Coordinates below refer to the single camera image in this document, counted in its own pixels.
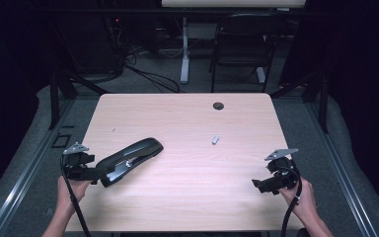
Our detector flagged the white desk top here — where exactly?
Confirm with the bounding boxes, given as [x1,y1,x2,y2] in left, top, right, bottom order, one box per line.
[161,0,307,9]

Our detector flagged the dark computer with red light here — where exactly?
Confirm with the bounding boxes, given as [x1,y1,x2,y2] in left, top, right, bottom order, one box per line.
[102,13,126,75]

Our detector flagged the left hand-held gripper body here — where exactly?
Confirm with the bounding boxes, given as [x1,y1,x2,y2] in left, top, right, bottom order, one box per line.
[61,141,97,182]

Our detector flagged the person's left hand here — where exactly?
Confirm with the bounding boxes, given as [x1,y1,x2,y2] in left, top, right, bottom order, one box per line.
[56,175,93,215]

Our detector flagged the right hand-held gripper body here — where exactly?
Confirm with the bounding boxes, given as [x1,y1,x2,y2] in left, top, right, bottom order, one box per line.
[264,147,302,196]

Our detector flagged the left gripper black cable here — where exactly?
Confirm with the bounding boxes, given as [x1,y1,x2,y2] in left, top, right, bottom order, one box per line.
[60,153,93,237]

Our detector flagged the black metal stand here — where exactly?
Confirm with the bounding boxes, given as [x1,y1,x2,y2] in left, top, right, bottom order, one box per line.
[47,69,111,130]
[269,69,331,134]

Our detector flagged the black chair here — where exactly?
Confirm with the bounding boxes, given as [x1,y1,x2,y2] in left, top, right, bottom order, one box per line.
[209,12,289,94]

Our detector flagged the black stapler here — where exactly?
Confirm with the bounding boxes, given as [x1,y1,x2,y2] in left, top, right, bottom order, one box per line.
[95,136,165,189]

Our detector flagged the person's right hand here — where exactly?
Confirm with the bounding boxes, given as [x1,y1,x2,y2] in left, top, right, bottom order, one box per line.
[277,177,320,225]

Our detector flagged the black floor cables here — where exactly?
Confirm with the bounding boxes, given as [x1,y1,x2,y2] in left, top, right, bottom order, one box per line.
[123,45,183,94]

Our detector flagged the long white desk leg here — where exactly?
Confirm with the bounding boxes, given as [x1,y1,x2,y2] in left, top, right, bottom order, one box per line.
[180,16,190,85]

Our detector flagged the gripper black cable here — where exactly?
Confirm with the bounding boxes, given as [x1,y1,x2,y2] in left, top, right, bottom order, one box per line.
[60,153,93,237]
[279,166,304,237]

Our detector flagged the short white desk leg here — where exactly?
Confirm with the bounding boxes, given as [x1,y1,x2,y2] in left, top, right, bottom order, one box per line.
[256,66,267,84]

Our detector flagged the grey box under desk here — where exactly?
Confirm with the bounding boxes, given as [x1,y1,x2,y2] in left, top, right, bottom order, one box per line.
[187,23,219,40]

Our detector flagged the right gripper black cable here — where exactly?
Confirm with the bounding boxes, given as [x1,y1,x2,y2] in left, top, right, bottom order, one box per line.
[279,166,304,237]

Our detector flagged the aluminium floor rail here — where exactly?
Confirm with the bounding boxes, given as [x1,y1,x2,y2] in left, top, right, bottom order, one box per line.
[0,98,77,237]
[305,98,379,237]

